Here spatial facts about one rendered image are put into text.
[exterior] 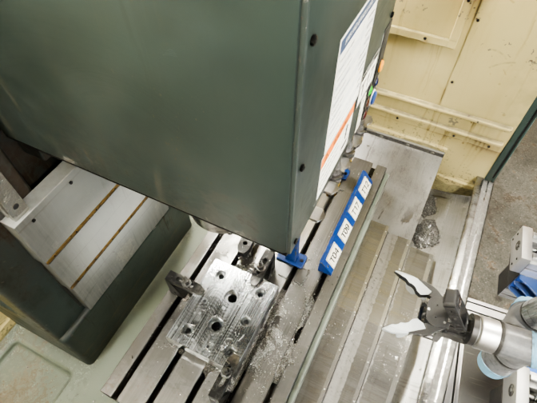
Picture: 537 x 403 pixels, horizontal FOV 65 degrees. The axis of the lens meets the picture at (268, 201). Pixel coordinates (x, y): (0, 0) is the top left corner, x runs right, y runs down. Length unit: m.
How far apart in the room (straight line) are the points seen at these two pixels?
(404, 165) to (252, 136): 1.48
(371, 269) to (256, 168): 1.19
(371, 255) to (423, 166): 0.48
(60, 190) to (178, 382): 0.65
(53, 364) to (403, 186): 1.56
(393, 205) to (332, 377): 0.78
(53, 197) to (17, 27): 0.55
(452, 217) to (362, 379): 0.87
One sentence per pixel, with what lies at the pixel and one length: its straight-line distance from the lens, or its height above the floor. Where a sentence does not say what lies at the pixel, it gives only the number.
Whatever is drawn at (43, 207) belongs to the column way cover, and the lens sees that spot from 1.16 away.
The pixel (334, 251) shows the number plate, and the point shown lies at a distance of 1.49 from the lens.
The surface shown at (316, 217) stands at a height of 1.22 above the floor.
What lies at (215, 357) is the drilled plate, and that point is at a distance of 1.30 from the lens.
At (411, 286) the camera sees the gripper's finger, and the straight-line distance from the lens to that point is 1.08.
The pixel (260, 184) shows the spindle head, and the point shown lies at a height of 1.77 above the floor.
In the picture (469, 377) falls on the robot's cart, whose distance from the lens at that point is 2.26.
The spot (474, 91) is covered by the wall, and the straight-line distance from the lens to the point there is 1.78.
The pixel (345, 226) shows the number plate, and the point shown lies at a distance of 1.55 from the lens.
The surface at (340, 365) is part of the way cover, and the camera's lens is 1.56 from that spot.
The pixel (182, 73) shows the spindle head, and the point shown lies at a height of 1.92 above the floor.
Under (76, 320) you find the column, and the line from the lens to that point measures 1.58.
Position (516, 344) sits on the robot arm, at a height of 1.31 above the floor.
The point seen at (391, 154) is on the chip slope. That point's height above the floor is 0.83.
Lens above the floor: 2.23
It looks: 54 degrees down
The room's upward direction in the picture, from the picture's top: 1 degrees counter-clockwise
